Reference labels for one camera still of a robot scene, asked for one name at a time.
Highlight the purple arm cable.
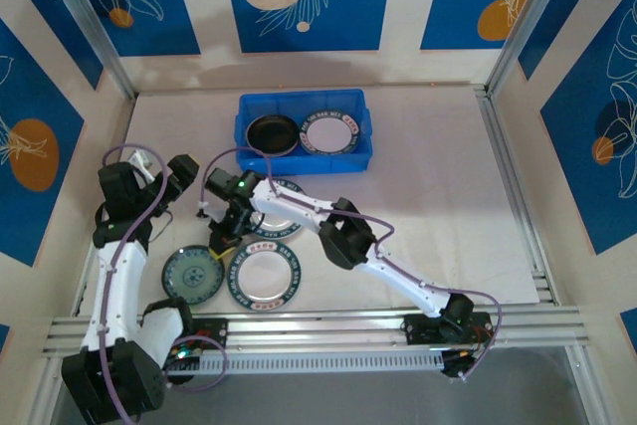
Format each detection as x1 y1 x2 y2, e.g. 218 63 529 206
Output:
98 144 229 411
198 147 504 384

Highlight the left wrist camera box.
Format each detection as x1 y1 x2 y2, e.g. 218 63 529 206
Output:
127 148 155 180

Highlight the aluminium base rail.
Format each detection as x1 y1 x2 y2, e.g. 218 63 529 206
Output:
42 308 591 356

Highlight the black connector module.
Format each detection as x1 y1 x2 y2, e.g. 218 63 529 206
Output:
440 347 492 379
163 339 203 372

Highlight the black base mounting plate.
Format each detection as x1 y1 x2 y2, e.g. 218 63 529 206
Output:
401 314 494 346
186 318 229 350

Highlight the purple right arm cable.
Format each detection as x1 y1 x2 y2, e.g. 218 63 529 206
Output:
198 147 504 384

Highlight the blue plastic bin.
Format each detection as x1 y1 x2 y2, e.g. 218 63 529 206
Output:
233 89 374 175

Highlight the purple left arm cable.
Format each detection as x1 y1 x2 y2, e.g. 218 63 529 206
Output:
98 144 229 411

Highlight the white slotted cable duct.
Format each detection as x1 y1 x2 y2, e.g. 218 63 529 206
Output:
163 350 447 375

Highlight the aluminium frame post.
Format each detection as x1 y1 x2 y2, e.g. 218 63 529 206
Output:
485 0 581 94
37 0 139 101

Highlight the green-rimmed lettered plate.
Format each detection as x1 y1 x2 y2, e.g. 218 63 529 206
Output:
227 240 304 311
298 108 360 156
246 178 306 242

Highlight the aluminium side rail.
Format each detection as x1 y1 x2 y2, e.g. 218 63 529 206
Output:
475 86 556 305

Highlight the blue-green patterned plate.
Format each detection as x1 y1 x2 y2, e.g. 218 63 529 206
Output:
161 244 226 307

